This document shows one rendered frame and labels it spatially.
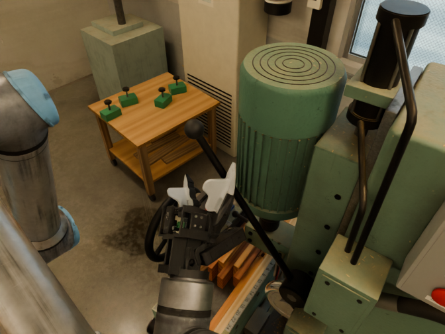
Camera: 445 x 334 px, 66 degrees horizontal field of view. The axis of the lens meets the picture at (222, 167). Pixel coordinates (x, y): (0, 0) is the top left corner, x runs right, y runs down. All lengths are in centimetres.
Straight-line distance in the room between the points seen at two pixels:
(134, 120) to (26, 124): 152
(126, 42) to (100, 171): 99
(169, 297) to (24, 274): 21
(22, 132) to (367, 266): 62
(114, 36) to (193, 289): 249
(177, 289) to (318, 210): 28
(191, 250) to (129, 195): 187
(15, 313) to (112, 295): 157
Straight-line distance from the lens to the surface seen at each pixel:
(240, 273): 94
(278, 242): 85
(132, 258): 214
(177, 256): 58
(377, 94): 52
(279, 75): 56
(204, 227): 60
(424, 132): 47
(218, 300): 96
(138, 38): 285
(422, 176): 49
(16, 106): 68
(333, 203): 62
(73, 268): 221
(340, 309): 62
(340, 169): 57
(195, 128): 57
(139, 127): 212
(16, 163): 79
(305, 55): 63
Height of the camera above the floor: 177
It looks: 44 degrees down
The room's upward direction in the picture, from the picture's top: straight up
